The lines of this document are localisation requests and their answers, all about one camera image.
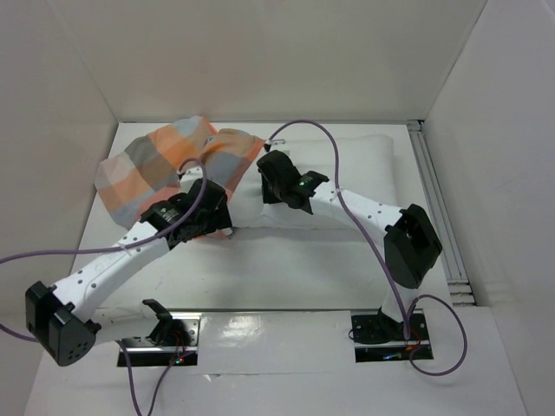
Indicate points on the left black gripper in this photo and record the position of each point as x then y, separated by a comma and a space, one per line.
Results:
219, 219

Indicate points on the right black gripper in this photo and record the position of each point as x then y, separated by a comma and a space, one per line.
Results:
272, 165

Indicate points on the checkered orange grey pillowcase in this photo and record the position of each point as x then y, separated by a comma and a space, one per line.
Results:
146, 171

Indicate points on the white pillow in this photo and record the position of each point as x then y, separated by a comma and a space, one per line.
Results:
366, 168

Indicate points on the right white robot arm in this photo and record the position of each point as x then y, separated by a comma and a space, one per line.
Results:
410, 243

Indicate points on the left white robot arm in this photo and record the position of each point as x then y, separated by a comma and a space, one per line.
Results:
65, 317

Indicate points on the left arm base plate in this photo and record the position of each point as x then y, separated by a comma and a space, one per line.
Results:
172, 338

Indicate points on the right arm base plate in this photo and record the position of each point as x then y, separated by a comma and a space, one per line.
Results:
374, 343

